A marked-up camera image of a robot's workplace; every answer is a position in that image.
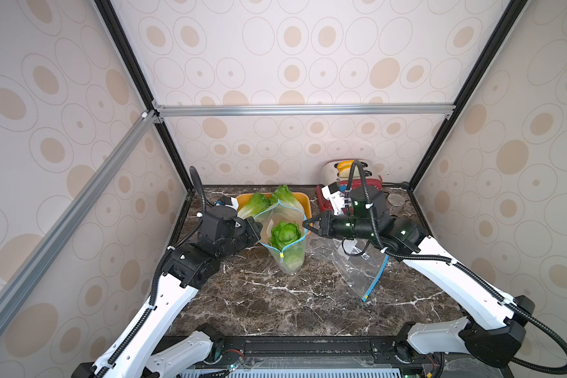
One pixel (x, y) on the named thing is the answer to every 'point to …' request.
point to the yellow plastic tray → (302, 198)
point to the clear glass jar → (395, 202)
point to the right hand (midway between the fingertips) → (309, 221)
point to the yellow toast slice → (344, 167)
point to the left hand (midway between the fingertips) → (270, 223)
